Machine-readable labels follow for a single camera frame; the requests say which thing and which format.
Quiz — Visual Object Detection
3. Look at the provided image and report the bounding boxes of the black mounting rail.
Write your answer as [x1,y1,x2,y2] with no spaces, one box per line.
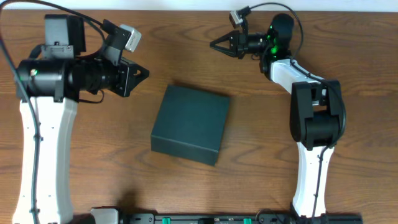
[90,212,363,224]

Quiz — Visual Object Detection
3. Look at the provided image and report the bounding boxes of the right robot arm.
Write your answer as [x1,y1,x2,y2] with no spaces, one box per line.
[210,7,346,223]

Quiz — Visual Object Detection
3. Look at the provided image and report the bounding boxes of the black gift box with lid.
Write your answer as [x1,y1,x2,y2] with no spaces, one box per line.
[150,85,230,166]

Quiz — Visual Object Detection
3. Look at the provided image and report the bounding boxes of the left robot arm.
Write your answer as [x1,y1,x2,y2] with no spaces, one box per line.
[12,14,149,223]

